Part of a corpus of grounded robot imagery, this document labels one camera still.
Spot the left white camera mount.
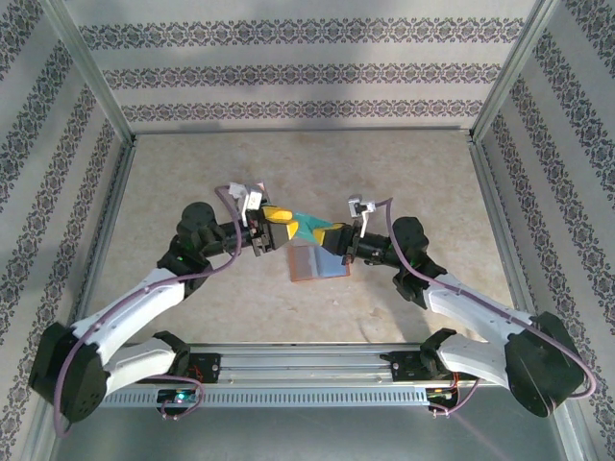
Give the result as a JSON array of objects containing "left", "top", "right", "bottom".
[{"left": 239, "top": 191, "right": 256, "bottom": 228}]

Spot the wide aluminium mounting rail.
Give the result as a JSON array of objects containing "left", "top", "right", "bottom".
[{"left": 45, "top": 341, "right": 571, "bottom": 385}]

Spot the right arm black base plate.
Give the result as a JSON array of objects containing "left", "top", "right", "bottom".
[{"left": 389, "top": 351, "right": 431, "bottom": 384}]

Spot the aluminium side rail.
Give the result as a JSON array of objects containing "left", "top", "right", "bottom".
[
  {"left": 71, "top": 136, "right": 138, "bottom": 337},
  {"left": 468, "top": 136, "right": 547, "bottom": 323}
]

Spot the aluminium frame post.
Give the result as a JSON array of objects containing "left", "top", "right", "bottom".
[
  {"left": 468, "top": 0, "right": 561, "bottom": 145},
  {"left": 40, "top": 0, "right": 138, "bottom": 145}
]

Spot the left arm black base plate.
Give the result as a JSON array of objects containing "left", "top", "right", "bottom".
[{"left": 185, "top": 352, "right": 223, "bottom": 385}]

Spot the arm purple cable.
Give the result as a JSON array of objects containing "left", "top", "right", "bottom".
[
  {"left": 53, "top": 184, "right": 241, "bottom": 438},
  {"left": 373, "top": 197, "right": 599, "bottom": 420}
]

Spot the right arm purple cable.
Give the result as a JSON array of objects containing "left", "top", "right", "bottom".
[{"left": 373, "top": 197, "right": 599, "bottom": 420}]

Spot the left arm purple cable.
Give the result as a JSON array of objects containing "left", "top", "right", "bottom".
[{"left": 53, "top": 184, "right": 241, "bottom": 438}]

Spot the grey metal sheet panel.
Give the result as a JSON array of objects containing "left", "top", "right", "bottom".
[{"left": 47, "top": 383, "right": 585, "bottom": 461}]

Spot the slotted grey cable duct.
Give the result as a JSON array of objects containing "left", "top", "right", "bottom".
[{"left": 95, "top": 386, "right": 430, "bottom": 409}]

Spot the thin aluminium edge strip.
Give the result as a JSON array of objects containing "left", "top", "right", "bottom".
[{"left": 130, "top": 124, "right": 477, "bottom": 136}]

